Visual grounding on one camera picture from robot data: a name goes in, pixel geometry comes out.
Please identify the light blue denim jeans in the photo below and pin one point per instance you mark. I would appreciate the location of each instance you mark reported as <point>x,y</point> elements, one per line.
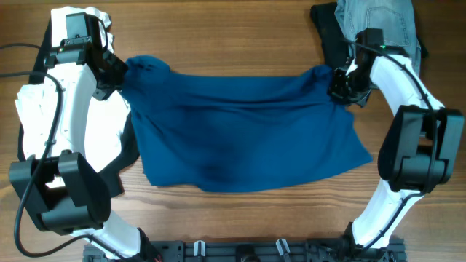
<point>394,17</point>

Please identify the folded black garment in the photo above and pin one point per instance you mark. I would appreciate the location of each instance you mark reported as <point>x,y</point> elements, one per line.
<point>336,52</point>

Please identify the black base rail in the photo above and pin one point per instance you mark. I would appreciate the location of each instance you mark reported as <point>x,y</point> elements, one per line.
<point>312,250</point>

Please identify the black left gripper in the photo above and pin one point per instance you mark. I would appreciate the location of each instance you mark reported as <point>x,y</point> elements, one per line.
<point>121,68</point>

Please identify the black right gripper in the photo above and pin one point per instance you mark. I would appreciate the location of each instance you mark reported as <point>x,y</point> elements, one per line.
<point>336,89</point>

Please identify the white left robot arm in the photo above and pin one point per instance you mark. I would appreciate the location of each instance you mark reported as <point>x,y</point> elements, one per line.
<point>76,137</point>

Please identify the blue t-shirt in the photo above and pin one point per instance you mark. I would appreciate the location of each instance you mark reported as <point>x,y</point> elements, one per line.
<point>236,134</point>

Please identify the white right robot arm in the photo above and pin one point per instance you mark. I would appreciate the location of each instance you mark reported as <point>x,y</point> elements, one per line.
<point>420,148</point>

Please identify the black garment under white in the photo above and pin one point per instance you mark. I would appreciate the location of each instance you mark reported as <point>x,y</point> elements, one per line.
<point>123,156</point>

